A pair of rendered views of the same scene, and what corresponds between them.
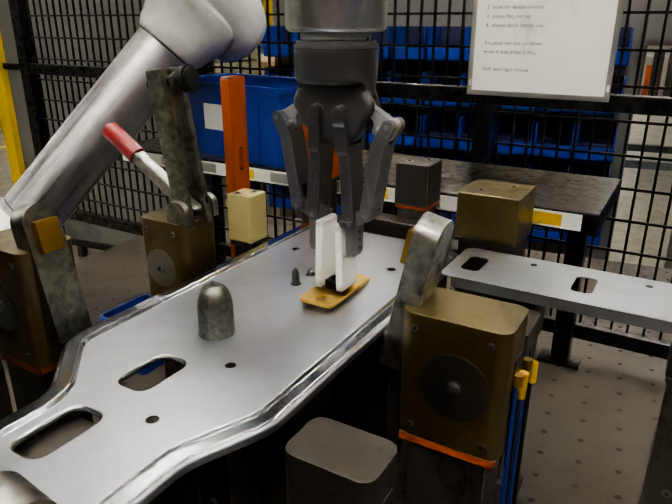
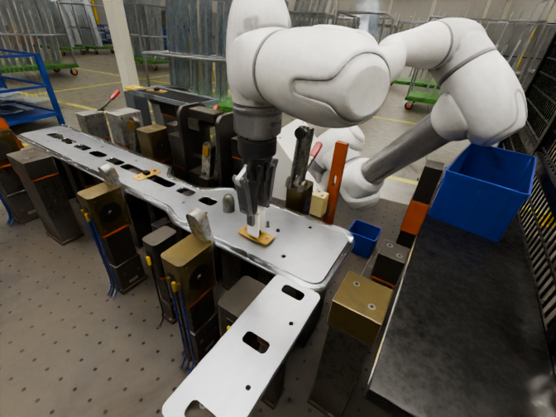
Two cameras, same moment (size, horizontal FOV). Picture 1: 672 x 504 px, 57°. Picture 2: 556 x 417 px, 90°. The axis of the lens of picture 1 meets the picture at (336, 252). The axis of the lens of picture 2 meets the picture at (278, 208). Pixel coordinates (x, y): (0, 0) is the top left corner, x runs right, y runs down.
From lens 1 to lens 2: 0.82 m
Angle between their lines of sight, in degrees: 78
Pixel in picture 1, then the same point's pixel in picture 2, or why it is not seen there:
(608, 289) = (246, 354)
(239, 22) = (472, 121)
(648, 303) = (220, 370)
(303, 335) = (221, 227)
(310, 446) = (163, 229)
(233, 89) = (337, 148)
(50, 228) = not seen: hidden behind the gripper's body
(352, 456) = (154, 237)
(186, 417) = (181, 207)
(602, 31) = not seen: outside the picture
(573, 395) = not seen: outside the picture
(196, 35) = (443, 121)
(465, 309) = (186, 248)
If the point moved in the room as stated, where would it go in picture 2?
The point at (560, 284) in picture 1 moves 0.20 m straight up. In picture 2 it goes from (257, 328) to (260, 232)
